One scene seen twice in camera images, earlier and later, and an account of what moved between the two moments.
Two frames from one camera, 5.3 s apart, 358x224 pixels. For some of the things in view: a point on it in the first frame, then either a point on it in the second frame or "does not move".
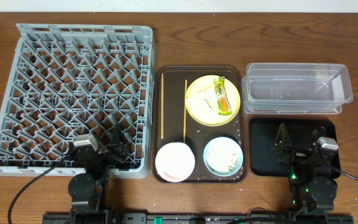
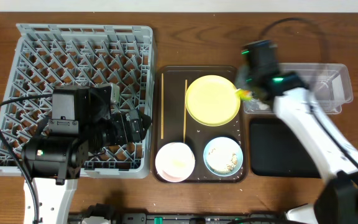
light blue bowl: (223, 156) does not move
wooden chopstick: (162, 107) does not move
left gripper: (112, 162) → (134, 134)
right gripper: (295, 155) → (240, 75)
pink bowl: (175, 162) does not move
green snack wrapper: (224, 101) → (245, 94)
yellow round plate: (202, 104) does not move
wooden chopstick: (185, 104) does not move
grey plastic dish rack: (63, 81) does not move
